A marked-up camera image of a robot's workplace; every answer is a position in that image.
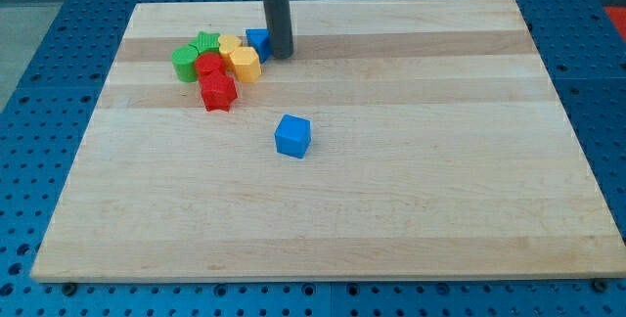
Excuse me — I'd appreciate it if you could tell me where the blue cube block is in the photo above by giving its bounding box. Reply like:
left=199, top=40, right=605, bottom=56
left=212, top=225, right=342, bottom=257
left=274, top=114, right=312, bottom=159

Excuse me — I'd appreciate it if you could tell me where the yellow hexagon block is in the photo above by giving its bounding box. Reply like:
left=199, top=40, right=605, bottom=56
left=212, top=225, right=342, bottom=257
left=230, top=47, right=262, bottom=83

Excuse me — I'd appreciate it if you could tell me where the red star block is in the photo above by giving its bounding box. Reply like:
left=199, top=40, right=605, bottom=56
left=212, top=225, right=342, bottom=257
left=199, top=70, right=238, bottom=112

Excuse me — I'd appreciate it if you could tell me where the blue triangular prism block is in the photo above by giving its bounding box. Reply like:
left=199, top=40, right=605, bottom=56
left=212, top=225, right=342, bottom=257
left=246, top=28, right=272, bottom=64

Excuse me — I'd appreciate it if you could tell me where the light wooden board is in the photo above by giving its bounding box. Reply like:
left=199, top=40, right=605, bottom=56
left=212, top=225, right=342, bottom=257
left=31, top=0, right=625, bottom=283

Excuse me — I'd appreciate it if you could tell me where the red cylinder block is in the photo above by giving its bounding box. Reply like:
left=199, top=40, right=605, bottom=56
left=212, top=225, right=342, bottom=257
left=194, top=52, right=226, bottom=76

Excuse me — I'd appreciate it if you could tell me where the yellow heart block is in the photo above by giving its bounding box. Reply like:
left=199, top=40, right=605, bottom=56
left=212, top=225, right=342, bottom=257
left=218, top=34, right=243, bottom=71

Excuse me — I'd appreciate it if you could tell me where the green star block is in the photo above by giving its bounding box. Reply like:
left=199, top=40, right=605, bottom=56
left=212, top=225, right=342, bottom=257
left=189, top=31, right=220, bottom=55

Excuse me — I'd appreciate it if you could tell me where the green cylinder block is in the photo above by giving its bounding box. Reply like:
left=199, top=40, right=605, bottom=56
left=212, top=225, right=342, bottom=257
left=171, top=45, right=199, bottom=82

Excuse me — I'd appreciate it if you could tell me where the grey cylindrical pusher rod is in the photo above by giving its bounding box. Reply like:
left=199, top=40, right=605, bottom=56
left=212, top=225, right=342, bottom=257
left=262, top=0, right=293, bottom=60

